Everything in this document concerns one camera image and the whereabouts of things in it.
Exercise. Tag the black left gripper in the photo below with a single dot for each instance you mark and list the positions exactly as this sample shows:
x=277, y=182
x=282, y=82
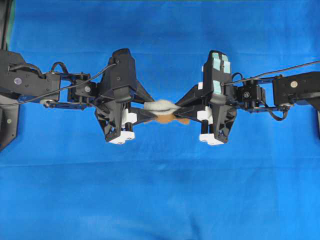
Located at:
x=115, y=115

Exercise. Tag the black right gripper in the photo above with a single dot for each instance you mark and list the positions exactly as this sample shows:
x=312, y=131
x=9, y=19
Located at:
x=216, y=119

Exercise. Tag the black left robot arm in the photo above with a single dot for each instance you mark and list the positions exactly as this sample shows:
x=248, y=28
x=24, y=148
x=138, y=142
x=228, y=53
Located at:
x=22, y=82

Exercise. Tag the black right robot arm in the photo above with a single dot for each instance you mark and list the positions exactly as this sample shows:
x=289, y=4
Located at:
x=274, y=95

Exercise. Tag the blue table cloth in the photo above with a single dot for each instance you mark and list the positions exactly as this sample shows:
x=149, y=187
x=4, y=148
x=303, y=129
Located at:
x=60, y=180

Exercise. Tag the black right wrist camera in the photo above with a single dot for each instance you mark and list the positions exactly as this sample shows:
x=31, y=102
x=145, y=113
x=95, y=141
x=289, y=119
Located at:
x=217, y=70

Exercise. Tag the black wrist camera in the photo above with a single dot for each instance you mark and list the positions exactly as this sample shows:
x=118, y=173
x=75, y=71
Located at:
x=119, y=81
x=217, y=70

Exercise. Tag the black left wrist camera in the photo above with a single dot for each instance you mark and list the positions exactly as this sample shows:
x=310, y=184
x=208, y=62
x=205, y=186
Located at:
x=119, y=81

